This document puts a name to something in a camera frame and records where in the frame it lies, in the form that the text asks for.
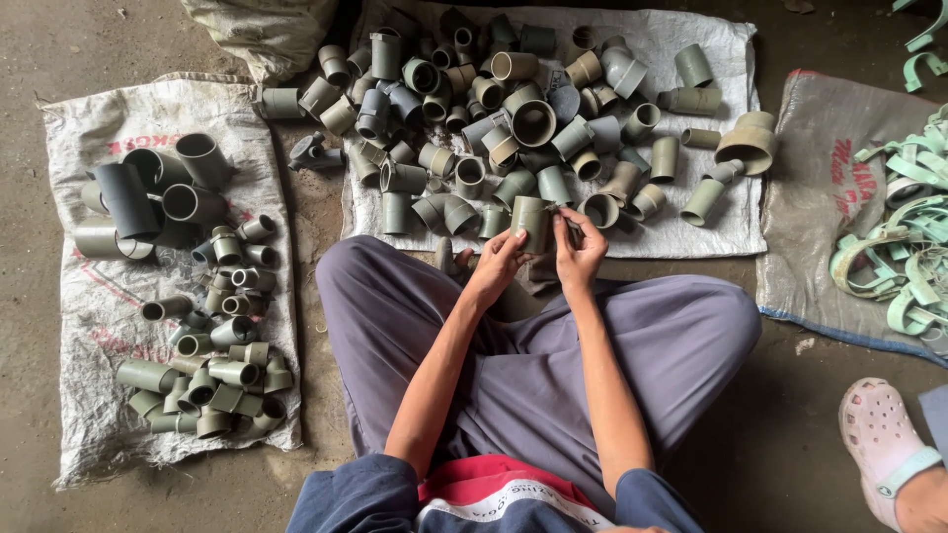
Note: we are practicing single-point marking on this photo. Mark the person's right hand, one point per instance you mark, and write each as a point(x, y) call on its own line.
point(581, 255)

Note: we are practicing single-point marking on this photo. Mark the person's left hand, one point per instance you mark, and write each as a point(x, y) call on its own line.
point(495, 268)

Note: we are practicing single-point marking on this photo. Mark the small dark scraping blade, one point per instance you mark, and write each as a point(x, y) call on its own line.
point(572, 235)

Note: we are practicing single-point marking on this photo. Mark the olive grey pipe coupling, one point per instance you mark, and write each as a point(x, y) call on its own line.
point(532, 220)

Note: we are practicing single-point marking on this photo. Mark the person's foot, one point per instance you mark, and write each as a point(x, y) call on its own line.
point(446, 257)

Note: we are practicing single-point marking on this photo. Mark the person's grey purple trousers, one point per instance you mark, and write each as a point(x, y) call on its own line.
point(533, 370)

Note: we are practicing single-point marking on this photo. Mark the white woven sack, plain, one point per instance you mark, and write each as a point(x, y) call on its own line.
point(689, 222)

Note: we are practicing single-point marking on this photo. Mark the heap of mixed pipe fittings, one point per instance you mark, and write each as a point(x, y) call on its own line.
point(518, 118)

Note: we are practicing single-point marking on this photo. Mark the dark grey tee fitting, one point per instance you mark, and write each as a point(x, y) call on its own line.
point(315, 152)

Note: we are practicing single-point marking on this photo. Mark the grey sack with red print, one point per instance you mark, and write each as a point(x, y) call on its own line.
point(803, 222)

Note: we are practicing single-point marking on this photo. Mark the person's navy red white shirt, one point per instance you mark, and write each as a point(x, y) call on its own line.
point(489, 496)

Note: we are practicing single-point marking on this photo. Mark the cluster of small sorted fittings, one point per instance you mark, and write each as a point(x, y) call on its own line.
point(222, 355)

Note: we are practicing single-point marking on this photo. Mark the heap of pale green clamps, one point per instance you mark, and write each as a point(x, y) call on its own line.
point(900, 244)

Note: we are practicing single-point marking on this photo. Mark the crumpled beige sack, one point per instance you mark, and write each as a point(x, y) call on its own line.
point(259, 33)

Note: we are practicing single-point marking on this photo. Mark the group of large pipe sockets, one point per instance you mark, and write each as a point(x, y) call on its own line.
point(159, 200)

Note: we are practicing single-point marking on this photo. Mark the pink perforated clog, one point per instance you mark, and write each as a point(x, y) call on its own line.
point(878, 433)

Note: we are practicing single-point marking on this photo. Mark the pale green pipe clamp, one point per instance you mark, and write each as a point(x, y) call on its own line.
point(924, 31)
point(922, 68)

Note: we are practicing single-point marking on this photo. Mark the white woven sack, red print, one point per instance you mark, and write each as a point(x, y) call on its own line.
point(96, 326)

